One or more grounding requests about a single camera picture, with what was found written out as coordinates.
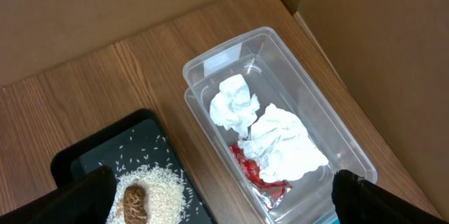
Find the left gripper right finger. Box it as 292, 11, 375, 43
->
331, 169, 445, 224

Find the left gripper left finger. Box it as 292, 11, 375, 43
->
1, 166, 116, 224

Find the brown cookie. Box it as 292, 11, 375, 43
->
123, 184, 148, 224

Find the red snack wrapper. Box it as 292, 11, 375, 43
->
229, 143, 292, 211

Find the white napkin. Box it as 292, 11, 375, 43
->
238, 103, 328, 183

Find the small white tissue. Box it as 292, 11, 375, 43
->
209, 74, 260, 139

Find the teal serving tray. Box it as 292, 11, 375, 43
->
328, 219, 340, 224

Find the white rice pile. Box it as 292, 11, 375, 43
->
106, 164, 187, 223

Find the black plastic tray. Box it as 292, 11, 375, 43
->
51, 109, 216, 224

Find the clear plastic bin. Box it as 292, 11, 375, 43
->
183, 27, 377, 223

